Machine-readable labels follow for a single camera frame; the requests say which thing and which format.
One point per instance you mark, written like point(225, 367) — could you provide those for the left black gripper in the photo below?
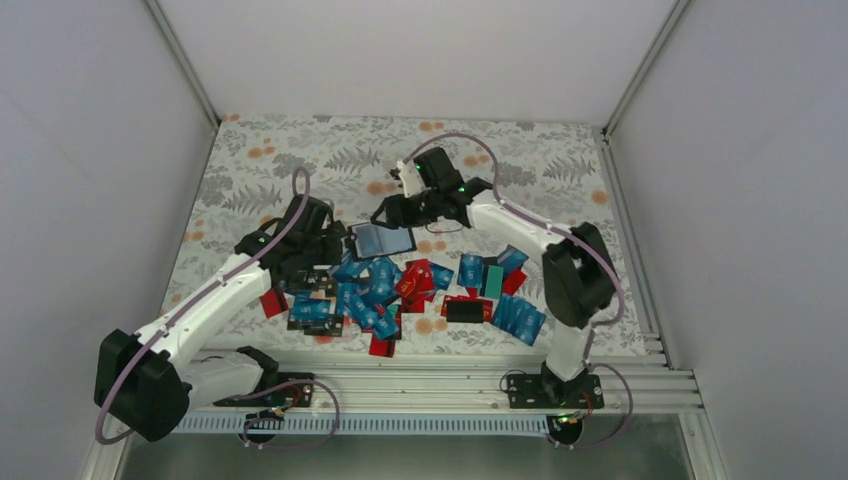
point(332, 256)

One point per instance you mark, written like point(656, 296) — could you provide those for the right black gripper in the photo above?
point(392, 204)

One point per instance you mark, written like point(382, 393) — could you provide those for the black leather card holder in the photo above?
point(367, 241)

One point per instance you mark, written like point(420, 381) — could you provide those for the red VIP card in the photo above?
point(416, 282)

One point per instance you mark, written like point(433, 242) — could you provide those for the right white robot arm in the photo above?
point(578, 275)

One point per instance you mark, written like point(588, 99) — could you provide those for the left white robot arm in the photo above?
point(150, 379)

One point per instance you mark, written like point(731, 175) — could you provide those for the red card far left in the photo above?
point(273, 302)

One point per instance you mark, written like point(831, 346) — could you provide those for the blue VIP card lower left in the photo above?
point(309, 310)

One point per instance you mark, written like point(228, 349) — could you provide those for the blue card beside teal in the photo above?
point(471, 271)

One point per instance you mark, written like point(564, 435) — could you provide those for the red card bottom centre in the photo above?
point(382, 347)

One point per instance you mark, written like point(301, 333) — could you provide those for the black card on red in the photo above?
point(464, 312)

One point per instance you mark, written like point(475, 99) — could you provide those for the blue card near teal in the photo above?
point(511, 259)

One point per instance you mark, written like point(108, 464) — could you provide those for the blue VIP card stack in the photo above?
point(519, 318)

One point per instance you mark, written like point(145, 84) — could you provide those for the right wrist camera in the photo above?
point(408, 177)

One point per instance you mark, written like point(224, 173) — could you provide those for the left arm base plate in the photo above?
point(299, 395)

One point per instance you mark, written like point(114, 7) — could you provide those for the grey perforated cable duct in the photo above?
point(366, 424)

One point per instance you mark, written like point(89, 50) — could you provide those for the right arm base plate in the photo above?
point(527, 391)

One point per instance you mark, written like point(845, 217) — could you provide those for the aluminium rail frame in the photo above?
point(471, 384)

